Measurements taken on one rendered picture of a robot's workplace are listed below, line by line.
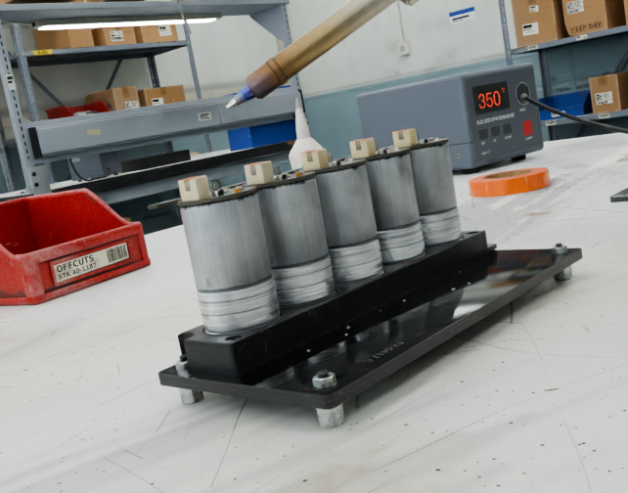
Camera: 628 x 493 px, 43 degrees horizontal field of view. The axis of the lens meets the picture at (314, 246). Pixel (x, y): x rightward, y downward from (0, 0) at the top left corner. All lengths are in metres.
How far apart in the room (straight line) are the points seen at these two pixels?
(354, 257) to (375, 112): 0.58
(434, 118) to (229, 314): 0.58
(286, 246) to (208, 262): 0.03
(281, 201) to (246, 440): 0.08
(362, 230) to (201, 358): 0.08
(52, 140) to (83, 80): 2.65
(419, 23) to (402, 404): 5.67
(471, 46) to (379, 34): 0.78
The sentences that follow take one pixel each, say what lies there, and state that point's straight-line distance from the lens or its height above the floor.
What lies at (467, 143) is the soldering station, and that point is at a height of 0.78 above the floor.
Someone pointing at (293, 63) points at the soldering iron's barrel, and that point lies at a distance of 0.24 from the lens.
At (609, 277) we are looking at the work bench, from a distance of 0.33.
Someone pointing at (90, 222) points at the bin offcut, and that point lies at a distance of 0.60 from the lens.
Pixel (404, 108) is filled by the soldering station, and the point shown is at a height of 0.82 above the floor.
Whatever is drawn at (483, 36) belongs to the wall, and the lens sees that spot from 5.59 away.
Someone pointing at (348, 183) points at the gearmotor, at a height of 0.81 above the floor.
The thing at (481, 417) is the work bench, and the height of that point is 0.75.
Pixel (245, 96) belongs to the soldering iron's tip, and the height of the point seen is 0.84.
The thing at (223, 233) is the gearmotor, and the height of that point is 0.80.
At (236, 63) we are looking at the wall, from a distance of 6.27.
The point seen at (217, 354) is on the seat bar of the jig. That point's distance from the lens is 0.24.
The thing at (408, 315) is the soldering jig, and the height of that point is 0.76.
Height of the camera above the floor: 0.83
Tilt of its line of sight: 9 degrees down
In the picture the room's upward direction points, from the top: 10 degrees counter-clockwise
